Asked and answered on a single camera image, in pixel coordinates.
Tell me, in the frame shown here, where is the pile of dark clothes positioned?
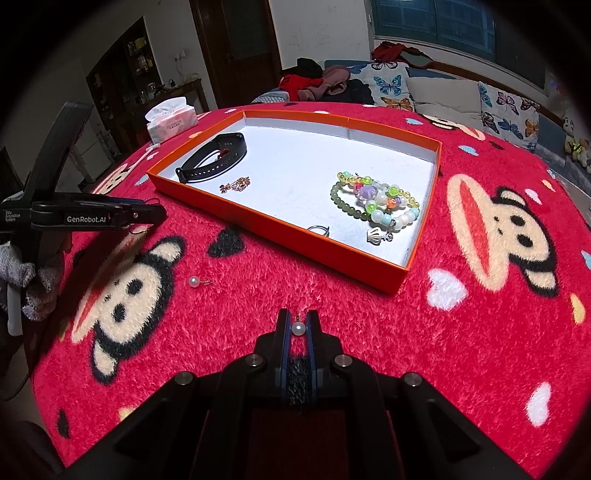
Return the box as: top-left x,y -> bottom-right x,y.
295,58 -> 375,106

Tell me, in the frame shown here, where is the dark wooden cabinet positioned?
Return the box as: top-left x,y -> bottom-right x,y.
85,16 -> 160,155

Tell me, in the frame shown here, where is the red cloth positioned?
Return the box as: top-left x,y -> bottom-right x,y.
372,41 -> 433,66

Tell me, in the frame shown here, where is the red monkey printed blanket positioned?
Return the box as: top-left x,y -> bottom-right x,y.
28,102 -> 591,480

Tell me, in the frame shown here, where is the white plastic stick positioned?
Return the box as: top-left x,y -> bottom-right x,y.
133,143 -> 162,166

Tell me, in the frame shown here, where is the green bead bracelet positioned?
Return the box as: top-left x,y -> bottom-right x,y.
330,181 -> 375,221

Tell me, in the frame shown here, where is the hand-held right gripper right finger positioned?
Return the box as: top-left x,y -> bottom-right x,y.
307,310 -> 532,480

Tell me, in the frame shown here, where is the blue framed window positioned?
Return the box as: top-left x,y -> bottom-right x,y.
369,0 -> 548,89

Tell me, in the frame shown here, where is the butterfly print pillow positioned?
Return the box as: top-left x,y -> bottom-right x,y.
358,62 -> 416,112
478,80 -> 541,153

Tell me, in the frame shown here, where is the pink tissue box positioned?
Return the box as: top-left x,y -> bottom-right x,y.
145,97 -> 199,144

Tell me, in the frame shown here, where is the colourful translucent bead bracelet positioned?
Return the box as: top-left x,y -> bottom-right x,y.
337,171 -> 421,208

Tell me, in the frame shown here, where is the red garment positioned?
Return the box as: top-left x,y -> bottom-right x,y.
281,74 -> 324,100

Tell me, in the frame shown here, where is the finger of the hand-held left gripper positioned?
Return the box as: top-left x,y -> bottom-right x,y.
117,204 -> 168,232
99,195 -> 145,210

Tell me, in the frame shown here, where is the white bead charm bracelet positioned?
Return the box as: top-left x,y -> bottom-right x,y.
355,187 -> 421,245

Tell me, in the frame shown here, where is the black smart wristband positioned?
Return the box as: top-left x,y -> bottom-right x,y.
175,132 -> 247,184

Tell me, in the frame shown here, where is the orange cardboard box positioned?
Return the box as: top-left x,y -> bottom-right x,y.
146,109 -> 443,296

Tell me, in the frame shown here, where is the small wooden table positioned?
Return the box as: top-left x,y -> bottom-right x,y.
152,78 -> 209,115

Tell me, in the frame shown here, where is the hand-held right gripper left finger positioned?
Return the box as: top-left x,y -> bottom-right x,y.
60,310 -> 293,480

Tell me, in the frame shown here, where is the beige pillow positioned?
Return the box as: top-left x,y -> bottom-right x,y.
406,76 -> 485,134

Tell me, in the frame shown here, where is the dark wooden door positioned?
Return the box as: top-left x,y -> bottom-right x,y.
189,0 -> 283,109

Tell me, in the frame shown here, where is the pink brown garment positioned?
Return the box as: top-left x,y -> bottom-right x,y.
298,65 -> 352,100

